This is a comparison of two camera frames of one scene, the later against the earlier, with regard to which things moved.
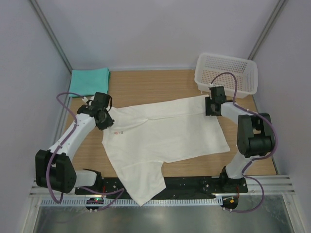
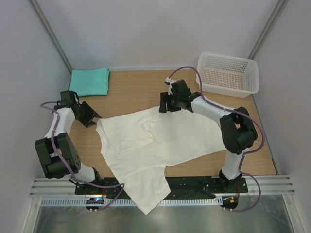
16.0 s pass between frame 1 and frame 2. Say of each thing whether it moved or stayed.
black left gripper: moved
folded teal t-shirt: stayed
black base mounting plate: stayed
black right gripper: moved
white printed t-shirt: stayed
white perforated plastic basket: stayed
